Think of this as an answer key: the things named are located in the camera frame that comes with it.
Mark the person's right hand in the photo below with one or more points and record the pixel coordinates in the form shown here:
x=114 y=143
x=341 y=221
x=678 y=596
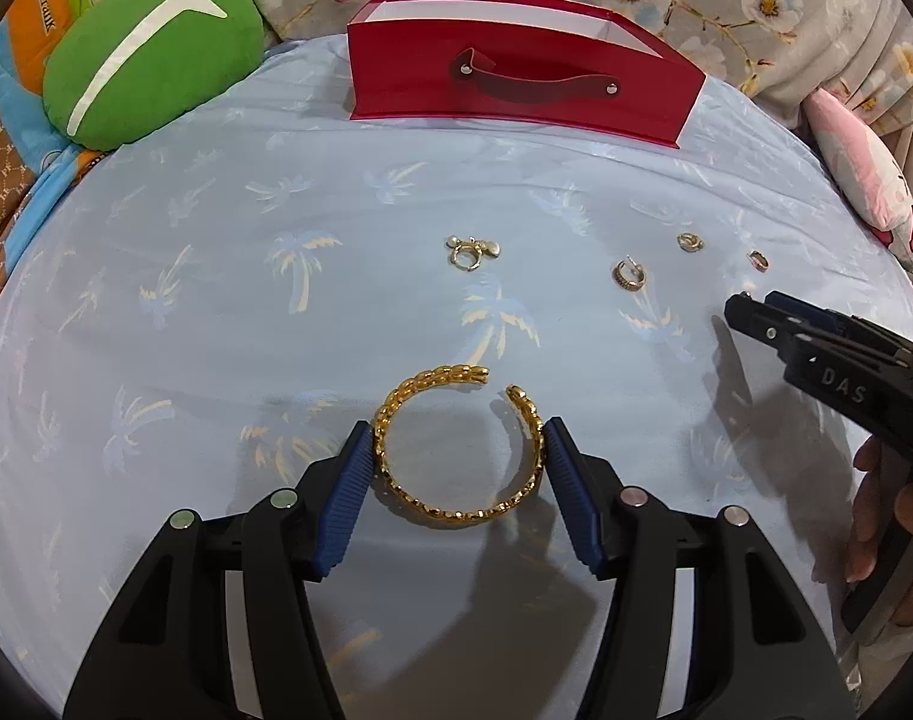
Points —
x=866 y=524

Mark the green round cushion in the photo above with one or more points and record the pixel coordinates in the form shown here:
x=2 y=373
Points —
x=129 y=67

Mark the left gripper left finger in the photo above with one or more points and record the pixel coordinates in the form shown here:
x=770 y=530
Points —
x=162 y=649

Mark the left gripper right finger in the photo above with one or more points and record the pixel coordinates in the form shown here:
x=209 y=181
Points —
x=757 y=650

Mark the gold charm ring earring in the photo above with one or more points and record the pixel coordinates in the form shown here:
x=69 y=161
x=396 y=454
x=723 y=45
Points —
x=467 y=254

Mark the red open box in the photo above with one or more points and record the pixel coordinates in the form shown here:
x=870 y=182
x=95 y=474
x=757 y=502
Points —
x=553 y=62

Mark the small gold hoop earring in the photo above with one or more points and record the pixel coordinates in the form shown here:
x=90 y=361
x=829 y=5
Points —
x=759 y=261

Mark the pink cartoon pillow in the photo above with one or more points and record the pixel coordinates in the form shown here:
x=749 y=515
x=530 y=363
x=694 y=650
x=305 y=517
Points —
x=866 y=172

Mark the light blue palm bedsheet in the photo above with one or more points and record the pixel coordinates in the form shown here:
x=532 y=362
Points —
x=213 y=308

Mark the colourful cartoon blanket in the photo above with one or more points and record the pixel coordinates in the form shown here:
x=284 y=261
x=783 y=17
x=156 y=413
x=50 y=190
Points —
x=37 y=164

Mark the small gold twisted earring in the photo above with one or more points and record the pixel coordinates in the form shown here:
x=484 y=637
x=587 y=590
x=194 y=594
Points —
x=690 y=242

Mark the gold chain cuff bangle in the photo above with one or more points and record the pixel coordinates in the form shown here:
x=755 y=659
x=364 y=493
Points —
x=438 y=462

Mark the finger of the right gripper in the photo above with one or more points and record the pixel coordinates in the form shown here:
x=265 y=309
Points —
x=827 y=320
x=773 y=321

